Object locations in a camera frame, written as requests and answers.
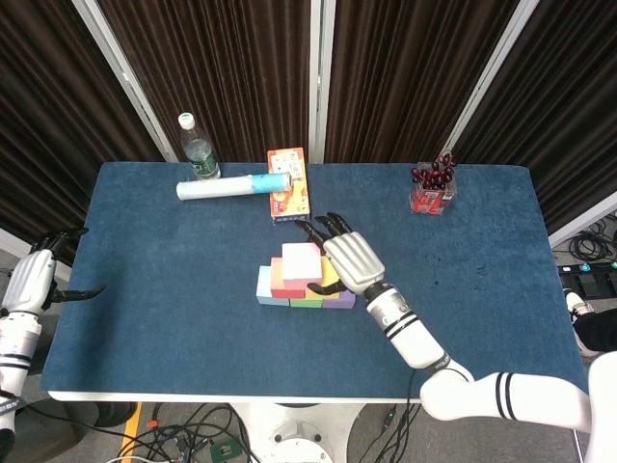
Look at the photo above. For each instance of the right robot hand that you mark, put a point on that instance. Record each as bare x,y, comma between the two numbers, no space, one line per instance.
354,260

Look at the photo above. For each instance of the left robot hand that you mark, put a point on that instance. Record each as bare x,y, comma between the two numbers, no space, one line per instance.
31,280

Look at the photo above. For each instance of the yellow foam cube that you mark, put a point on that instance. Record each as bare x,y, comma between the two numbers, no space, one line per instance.
329,275

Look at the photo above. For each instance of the purple foam cube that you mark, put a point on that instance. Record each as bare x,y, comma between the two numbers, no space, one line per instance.
340,301

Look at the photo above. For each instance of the pink foam cube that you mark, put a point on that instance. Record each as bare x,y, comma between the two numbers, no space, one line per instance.
300,260

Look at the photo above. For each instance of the red foam cube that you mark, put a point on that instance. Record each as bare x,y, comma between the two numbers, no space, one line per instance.
277,284

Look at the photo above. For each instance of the light blue foam cube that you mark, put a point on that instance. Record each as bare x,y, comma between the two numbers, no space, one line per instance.
264,289

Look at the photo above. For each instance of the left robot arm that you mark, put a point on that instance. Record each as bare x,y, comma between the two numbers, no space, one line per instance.
14,357

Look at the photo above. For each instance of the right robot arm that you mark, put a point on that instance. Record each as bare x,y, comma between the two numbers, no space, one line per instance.
419,342

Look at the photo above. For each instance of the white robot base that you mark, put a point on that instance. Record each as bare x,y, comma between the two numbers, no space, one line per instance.
299,434

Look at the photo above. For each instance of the green foam cube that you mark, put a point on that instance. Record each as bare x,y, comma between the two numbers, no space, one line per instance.
306,302

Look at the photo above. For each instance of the orange blue snack box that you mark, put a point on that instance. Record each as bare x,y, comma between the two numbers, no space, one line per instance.
289,202

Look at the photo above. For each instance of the red packet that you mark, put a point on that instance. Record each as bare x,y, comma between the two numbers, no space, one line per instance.
429,202

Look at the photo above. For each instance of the clear plastic box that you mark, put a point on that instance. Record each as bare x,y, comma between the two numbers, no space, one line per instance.
449,192

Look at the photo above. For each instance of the bunch of red grapes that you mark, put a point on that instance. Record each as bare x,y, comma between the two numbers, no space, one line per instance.
434,173

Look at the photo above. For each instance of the white roll blue band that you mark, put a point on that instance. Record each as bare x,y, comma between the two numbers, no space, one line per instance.
217,187

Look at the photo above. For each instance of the blue table cloth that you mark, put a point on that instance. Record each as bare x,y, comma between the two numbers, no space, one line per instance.
193,337

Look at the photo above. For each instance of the yellow floor tape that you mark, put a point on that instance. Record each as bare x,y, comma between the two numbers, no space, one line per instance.
130,434

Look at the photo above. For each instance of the clear bottle green label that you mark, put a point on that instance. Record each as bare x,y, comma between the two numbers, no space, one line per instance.
200,159

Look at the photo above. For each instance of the white sneaker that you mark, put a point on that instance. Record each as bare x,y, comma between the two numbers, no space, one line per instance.
576,301

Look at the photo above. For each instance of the green circuit board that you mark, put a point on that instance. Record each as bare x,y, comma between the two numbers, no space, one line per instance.
225,451

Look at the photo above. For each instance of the brown pleated curtain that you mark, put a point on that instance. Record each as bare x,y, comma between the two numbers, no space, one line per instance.
217,72

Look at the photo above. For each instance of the white partition frame post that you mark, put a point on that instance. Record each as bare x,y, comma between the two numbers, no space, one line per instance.
583,217
488,77
320,72
121,72
14,243

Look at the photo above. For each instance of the white table frame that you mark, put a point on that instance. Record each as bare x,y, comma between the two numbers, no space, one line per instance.
241,397

